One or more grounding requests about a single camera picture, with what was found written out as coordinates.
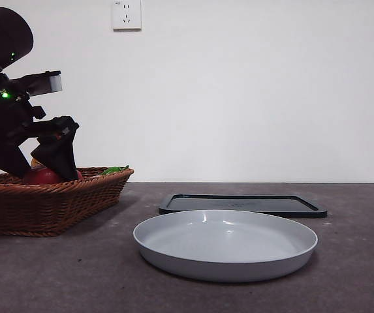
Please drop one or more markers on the black rectangular tray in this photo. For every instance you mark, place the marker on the black rectangular tray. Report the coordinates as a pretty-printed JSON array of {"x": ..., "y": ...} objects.
[{"x": 271, "y": 203}]

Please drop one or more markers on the orange-brown potato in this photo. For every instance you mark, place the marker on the orange-brown potato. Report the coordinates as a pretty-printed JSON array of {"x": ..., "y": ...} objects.
[{"x": 35, "y": 162}]

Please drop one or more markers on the brown wicker basket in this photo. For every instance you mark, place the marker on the brown wicker basket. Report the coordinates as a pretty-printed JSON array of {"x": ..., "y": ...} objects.
[{"x": 43, "y": 208}]

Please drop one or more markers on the white round plate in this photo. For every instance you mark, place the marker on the white round plate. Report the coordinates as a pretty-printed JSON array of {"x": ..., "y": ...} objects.
[{"x": 226, "y": 257}]

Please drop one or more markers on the green pepper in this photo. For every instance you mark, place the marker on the green pepper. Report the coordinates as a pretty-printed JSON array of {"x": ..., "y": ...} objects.
[{"x": 113, "y": 170}]

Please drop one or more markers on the white wall socket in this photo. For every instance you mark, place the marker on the white wall socket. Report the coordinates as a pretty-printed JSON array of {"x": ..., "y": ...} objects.
[{"x": 127, "y": 16}]

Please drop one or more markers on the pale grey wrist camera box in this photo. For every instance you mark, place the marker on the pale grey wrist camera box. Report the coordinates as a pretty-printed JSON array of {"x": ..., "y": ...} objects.
[{"x": 48, "y": 83}]

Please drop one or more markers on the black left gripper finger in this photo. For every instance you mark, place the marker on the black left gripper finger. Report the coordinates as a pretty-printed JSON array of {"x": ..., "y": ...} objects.
[
  {"x": 59, "y": 153},
  {"x": 4, "y": 156}
]

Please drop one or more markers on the red tomato with green stem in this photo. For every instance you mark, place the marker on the red tomato with green stem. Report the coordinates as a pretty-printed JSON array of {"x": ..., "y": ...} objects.
[{"x": 41, "y": 177}]

